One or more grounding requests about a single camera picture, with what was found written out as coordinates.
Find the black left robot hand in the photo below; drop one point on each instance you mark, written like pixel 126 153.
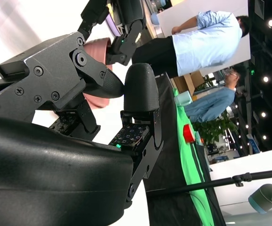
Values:
pixel 128 14

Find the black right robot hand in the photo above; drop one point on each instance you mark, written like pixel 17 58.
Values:
pixel 43 164

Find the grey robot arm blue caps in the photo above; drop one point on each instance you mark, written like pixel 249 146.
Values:
pixel 267 197

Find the lavender bowl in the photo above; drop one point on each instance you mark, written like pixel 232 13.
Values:
pixel 113 24

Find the light blue bowl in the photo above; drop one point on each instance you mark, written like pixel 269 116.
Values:
pixel 154 18

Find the white partition board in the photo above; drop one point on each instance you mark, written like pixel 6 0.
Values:
pixel 180 11

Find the man in light blue shirt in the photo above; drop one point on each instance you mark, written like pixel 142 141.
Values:
pixel 204 44

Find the brown cardboard box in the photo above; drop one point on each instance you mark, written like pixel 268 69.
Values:
pixel 187 82

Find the mint green cup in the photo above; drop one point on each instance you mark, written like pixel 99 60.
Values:
pixel 183 99

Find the person in denim shirt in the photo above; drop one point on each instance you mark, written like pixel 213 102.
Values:
pixel 211 103

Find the black cloth backdrop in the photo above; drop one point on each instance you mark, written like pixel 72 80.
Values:
pixel 166 146

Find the red cup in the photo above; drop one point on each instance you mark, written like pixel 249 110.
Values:
pixel 188 133

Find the green potted plant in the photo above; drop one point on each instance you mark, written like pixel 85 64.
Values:
pixel 211 131

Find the green cloth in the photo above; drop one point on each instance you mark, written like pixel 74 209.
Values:
pixel 192 164

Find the black stand pole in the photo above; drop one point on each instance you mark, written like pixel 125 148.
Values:
pixel 208 184

